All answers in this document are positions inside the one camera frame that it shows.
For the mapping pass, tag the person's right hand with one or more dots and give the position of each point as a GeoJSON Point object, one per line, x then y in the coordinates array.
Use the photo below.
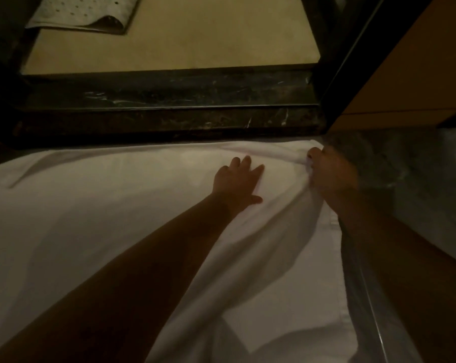
{"type": "Point", "coordinates": [332, 177]}

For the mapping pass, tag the person's left hand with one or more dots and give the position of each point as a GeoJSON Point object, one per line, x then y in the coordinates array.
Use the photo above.
{"type": "Point", "coordinates": [237, 183]}

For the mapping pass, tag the white towel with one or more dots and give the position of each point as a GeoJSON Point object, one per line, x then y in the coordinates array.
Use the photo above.
{"type": "Point", "coordinates": [80, 223]}

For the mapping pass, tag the person's left forearm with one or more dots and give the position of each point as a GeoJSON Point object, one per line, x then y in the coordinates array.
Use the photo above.
{"type": "Point", "coordinates": [107, 294]}

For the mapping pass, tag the black marble threshold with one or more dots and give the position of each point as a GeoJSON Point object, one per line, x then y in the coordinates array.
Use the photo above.
{"type": "Point", "coordinates": [167, 105]}

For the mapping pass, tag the perforated white bath mat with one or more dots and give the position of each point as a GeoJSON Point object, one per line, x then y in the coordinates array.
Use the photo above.
{"type": "Point", "coordinates": [84, 11]}

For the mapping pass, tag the black door frame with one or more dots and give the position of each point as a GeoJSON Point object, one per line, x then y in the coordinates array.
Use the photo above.
{"type": "Point", "coordinates": [349, 52]}

